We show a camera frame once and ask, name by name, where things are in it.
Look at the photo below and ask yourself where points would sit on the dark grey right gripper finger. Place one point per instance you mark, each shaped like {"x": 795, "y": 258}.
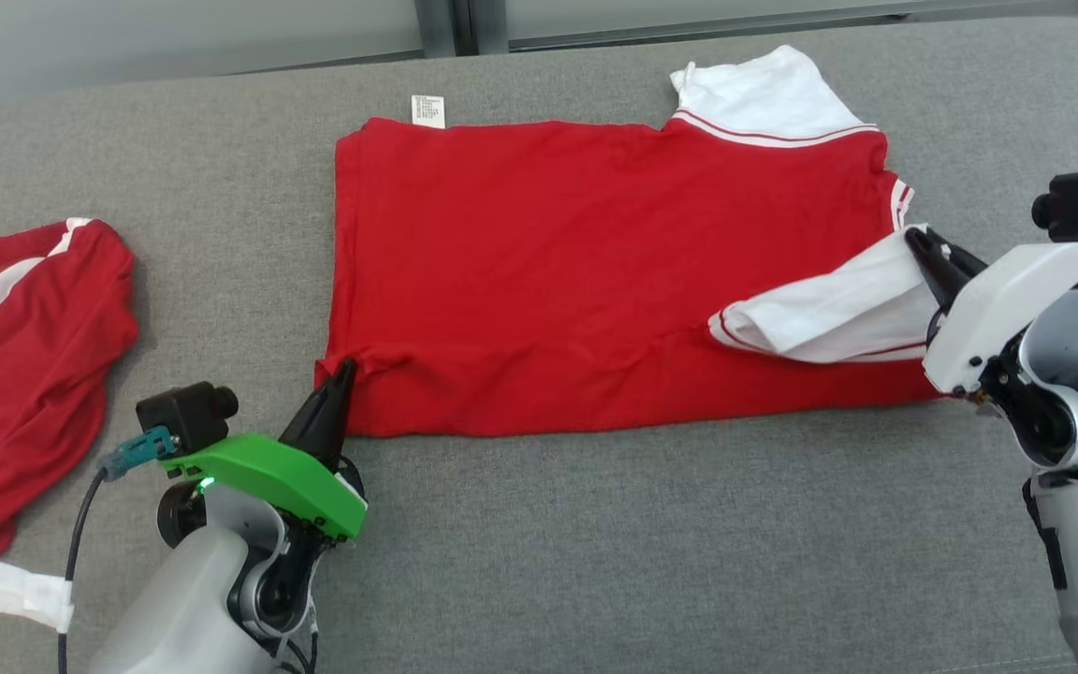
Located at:
{"x": 951, "y": 251}
{"x": 939, "y": 281}

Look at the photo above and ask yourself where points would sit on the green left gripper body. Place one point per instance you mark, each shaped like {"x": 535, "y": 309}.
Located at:
{"x": 286, "y": 477}

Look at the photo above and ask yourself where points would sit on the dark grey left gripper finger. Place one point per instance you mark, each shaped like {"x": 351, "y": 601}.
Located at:
{"x": 319, "y": 417}
{"x": 344, "y": 412}

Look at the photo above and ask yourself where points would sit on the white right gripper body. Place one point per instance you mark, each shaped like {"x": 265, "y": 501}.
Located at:
{"x": 1007, "y": 300}

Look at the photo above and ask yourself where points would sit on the red shirt with white sleeves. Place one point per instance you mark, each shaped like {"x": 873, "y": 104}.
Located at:
{"x": 548, "y": 281}

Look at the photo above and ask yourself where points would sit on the red jersey with white trim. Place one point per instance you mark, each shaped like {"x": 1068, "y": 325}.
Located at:
{"x": 34, "y": 374}

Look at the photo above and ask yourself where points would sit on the grey fabric sofa cushion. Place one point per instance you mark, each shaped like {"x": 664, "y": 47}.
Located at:
{"x": 595, "y": 543}

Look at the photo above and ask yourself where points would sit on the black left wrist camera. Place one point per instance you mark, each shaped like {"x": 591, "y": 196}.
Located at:
{"x": 183, "y": 412}

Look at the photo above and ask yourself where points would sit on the grey partition post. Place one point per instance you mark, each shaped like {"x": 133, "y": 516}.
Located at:
{"x": 464, "y": 23}

